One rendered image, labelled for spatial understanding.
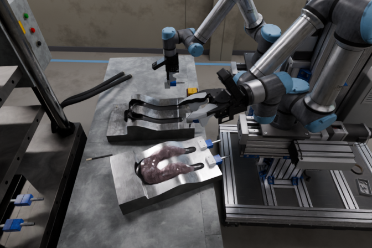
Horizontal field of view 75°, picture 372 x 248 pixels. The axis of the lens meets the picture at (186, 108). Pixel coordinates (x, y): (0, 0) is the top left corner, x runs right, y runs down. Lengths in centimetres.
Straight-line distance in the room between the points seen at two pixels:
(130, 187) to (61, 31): 307
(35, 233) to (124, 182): 44
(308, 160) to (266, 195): 74
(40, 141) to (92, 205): 56
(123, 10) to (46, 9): 102
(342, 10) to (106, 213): 120
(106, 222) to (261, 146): 84
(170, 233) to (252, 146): 59
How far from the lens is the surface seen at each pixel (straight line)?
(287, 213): 197
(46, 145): 164
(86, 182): 138
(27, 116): 146
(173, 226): 120
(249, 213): 189
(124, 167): 124
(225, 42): 337
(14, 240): 136
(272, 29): 157
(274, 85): 79
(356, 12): 88
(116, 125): 148
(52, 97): 146
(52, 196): 143
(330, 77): 98
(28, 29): 161
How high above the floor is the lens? 194
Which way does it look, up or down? 45 degrees down
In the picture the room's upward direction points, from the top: straight up
